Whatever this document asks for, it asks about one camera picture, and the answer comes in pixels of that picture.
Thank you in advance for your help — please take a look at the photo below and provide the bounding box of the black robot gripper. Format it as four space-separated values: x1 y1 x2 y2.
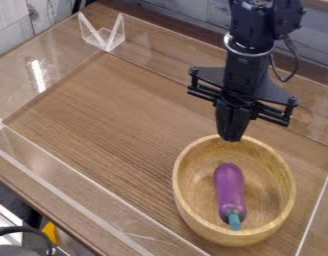
188 53 299 142

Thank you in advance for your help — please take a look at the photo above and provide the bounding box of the purple toy eggplant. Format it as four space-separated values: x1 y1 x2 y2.
214 163 247 231

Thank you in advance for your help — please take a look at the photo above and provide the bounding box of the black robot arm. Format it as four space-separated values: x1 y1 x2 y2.
188 0 306 142

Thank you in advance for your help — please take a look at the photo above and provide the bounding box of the brown wooden bowl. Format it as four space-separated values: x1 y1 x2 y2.
172 135 297 247

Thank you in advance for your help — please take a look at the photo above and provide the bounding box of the yellow black device corner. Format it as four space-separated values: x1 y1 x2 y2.
37 221 79 256

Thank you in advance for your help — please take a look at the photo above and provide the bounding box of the clear acrylic corner bracket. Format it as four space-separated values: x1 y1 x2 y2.
77 13 126 53

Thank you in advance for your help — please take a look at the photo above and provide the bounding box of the clear acrylic tray wall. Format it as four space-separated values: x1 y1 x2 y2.
0 123 210 256

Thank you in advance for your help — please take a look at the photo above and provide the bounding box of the black cable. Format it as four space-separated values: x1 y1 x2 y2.
0 226 60 256

